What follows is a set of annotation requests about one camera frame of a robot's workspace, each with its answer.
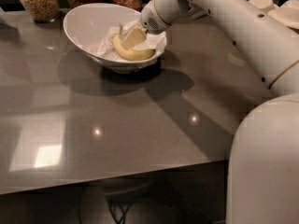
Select stack of paper bowls rear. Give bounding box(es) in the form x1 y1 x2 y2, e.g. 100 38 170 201
249 0 278 13

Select stool under table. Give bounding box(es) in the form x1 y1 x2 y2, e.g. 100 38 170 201
78 175 188 224

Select large white bowl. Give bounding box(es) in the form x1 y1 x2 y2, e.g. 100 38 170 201
63 2 168 74

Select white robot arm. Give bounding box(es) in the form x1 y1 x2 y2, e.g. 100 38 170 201
140 0 299 224

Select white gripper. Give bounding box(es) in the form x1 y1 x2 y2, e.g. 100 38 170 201
121 0 190 49

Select white paper napkin liner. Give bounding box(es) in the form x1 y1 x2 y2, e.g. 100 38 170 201
87 21 167 69

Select yellow banana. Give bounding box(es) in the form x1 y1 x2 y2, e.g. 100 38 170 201
112 25 155 61

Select glass cereal jar far left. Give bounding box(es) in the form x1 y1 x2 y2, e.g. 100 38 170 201
20 0 60 22

